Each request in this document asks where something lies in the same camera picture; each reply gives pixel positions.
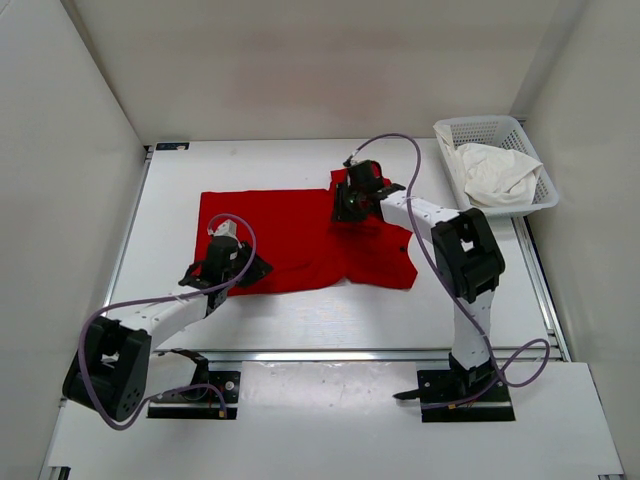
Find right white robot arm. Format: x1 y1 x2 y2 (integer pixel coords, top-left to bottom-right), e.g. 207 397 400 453
333 160 505 408

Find small table label sticker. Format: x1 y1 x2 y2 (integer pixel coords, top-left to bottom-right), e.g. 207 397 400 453
155 142 190 151

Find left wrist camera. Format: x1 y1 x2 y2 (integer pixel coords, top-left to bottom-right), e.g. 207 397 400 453
207 219 238 241

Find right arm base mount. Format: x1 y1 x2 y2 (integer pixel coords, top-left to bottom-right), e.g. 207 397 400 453
393 370 516 423

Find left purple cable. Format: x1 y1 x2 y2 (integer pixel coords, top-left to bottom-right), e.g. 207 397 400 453
78 213 258 431

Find aluminium table rail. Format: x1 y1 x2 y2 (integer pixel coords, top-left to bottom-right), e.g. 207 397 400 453
149 348 516 364

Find white plastic basket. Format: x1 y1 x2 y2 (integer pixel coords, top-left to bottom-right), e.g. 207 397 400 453
433 115 559 217

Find white t shirt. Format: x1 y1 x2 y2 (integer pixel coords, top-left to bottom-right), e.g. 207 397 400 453
433 115 543 214

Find purple cable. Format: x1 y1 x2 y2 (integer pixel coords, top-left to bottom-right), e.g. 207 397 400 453
344 132 551 389
78 213 258 431

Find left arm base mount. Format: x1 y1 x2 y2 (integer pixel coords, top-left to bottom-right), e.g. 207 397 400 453
145 349 241 420

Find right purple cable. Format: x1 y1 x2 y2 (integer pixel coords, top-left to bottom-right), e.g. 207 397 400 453
344 132 551 389

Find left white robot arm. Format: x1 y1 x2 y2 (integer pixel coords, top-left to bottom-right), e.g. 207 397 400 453
62 234 273 431

